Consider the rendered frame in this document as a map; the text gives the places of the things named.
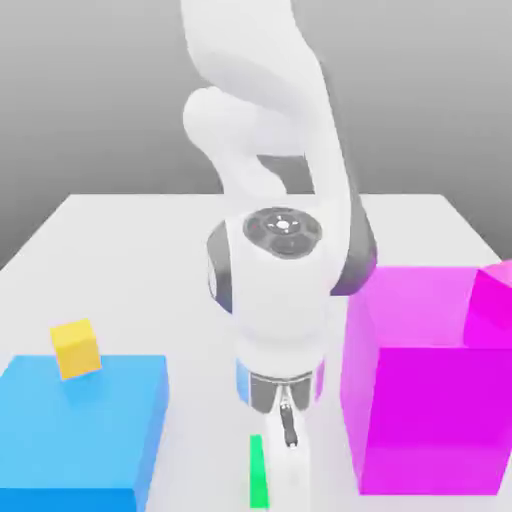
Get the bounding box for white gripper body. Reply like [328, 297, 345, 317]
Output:
[263, 414, 315, 512]

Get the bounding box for small green cube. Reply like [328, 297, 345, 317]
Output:
[248, 434, 269, 510]

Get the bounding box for small magenta cube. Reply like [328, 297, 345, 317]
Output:
[462, 259, 512, 350]

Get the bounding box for small yellow cube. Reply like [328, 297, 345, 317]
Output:
[49, 318, 104, 382]

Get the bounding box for large magenta box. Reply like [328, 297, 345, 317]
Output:
[339, 265, 512, 498]

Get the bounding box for large blue box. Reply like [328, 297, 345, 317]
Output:
[0, 353, 170, 512]

